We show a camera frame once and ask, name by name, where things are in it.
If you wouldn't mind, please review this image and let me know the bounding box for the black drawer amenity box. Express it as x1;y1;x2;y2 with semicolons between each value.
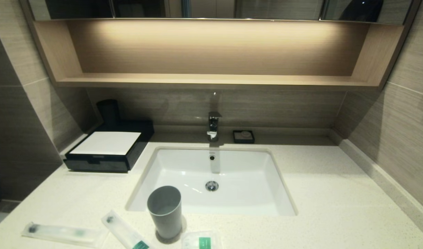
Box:
64;155;131;173

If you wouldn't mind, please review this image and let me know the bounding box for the clear toothbrush packet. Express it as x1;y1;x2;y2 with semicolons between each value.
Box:
22;222;105;247

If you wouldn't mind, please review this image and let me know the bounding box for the black amenity box housing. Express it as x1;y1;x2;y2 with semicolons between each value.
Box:
63;119;155;173

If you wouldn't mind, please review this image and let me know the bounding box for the white board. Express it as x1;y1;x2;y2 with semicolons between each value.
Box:
70;131;142;155

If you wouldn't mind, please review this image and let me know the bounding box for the chrome faucet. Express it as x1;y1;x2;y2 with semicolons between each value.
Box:
207;111;223;142

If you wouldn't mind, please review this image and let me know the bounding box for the black soap dish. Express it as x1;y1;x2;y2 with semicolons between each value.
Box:
233;130;255;144

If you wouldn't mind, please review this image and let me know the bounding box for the white sink basin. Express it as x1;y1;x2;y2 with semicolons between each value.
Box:
125;146;298;217

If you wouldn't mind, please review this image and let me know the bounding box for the grey plastic cup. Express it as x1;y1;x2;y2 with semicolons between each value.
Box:
147;186;183;240

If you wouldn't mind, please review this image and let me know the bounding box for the black cylindrical cup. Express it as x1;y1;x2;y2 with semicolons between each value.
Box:
96;99;121;127

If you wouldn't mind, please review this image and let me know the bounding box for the packet with green square label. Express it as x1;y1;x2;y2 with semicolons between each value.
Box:
181;231;223;249

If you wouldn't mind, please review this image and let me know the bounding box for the mirror cabinet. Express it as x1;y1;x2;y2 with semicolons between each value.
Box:
27;0;414;25

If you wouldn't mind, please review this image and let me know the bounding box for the toothbrush packet with green label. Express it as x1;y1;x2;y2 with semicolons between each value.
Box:
101;210;153;249

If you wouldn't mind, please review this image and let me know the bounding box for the wooden wall shelf niche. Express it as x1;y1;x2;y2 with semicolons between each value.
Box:
19;17;421;91

